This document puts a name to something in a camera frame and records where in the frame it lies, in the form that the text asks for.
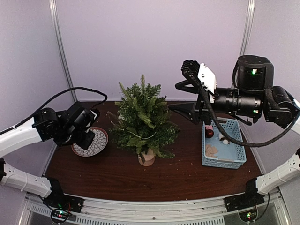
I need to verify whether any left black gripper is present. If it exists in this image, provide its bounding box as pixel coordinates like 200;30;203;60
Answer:
59;127;95;150

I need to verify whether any red bauble ornament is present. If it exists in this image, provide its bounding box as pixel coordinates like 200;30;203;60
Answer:
205;129;214;138

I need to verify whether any beige bow ornament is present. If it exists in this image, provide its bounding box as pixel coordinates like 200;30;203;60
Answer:
205;144;218;158

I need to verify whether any small green christmas tree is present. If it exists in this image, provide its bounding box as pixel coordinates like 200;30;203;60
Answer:
107;75;180;164

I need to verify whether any fairy light string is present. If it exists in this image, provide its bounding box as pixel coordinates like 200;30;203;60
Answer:
110;117;160;141

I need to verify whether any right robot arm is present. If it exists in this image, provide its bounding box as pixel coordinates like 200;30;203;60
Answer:
169;55;300;148

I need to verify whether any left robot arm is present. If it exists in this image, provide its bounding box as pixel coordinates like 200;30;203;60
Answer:
0;115;202;208

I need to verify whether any patterned ceramic plate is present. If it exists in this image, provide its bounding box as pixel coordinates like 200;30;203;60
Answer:
71;127;108;157

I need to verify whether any pink ornament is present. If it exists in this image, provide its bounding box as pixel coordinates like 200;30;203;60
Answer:
205;125;213;130

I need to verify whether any white cotton ornament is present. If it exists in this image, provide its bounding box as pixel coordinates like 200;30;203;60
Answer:
218;133;230;145

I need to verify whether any light blue plastic basket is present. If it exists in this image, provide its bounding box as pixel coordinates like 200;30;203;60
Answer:
202;117;247;169

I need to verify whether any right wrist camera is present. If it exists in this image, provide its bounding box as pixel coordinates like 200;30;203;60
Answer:
181;60;218;103

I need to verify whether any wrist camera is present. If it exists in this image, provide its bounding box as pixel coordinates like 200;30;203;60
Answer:
88;108;100;128
181;60;218;103

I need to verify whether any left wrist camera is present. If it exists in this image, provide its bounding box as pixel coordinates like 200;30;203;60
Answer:
88;108;100;128

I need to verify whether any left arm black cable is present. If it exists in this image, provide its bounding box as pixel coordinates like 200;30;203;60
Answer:
14;86;109;129

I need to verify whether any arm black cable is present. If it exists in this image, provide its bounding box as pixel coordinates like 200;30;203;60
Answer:
199;84;300;147
14;86;109;129

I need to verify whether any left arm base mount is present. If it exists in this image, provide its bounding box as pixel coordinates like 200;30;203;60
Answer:
43;183;84;213

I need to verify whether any right aluminium corner post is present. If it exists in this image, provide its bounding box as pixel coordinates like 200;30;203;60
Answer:
239;0;255;56

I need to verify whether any aluminium corner post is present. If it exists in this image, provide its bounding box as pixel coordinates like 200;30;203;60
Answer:
239;0;255;56
49;0;74;88

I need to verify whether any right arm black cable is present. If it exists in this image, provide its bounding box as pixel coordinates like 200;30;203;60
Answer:
199;84;300;147

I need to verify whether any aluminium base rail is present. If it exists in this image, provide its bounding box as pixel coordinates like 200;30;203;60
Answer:
18;185;292;225

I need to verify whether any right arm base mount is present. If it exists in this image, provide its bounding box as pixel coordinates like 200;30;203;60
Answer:
224;180;264;212

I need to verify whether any left aluminium corner post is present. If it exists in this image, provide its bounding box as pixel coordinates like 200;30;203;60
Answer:
49;0;74;88

